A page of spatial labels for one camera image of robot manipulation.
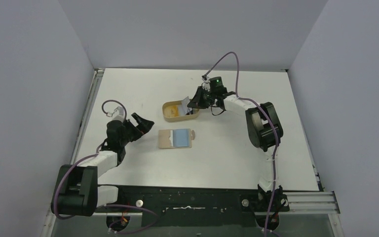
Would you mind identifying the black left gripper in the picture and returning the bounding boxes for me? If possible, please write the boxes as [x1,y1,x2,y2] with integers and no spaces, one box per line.
[119,114,153,147]

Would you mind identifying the white card with black stripe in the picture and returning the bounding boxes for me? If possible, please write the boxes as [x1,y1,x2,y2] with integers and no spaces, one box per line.
[179,96,190,116]

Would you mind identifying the gold VIP card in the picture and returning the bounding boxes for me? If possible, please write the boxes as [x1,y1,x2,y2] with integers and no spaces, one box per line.
[166,105,180,118]

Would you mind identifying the light blue card sleeves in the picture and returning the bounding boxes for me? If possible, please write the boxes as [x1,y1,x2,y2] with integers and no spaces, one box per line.
[169,129,191,148]

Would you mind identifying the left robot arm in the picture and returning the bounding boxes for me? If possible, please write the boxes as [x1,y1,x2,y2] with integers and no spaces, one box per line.
[51,113,154,219]

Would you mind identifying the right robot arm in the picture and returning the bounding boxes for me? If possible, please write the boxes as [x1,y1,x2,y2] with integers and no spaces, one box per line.
[187,76,283,211]

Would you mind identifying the beige oval plastic tray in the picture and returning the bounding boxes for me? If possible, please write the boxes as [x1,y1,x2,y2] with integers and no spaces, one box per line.
[162,101,200,122]

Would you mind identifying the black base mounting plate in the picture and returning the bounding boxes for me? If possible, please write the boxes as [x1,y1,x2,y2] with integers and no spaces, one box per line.
[96,186,290,227]

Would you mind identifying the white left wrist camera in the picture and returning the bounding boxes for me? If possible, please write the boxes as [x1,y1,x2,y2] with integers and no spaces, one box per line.
[112,106,127,122]

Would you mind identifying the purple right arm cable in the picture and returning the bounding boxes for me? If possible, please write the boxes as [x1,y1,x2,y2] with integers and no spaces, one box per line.
[202,51,281,237]

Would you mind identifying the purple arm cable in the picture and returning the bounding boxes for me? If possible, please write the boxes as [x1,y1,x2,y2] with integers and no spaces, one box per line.
[202,51,281,237]
[52,99,159,235]

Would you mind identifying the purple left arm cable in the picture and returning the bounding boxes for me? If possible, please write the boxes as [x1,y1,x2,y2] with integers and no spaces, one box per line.
[52,99,159,235]

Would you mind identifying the aluminium frame rail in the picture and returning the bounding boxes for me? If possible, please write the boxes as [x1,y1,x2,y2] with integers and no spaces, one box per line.
[41,189,344,237]

